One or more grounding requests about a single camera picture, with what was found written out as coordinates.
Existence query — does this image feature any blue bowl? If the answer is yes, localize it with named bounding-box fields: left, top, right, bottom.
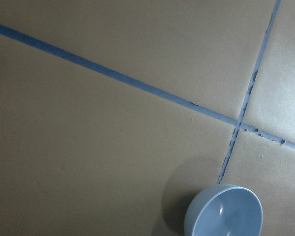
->
left=184, top=184, right=263, bottom=236

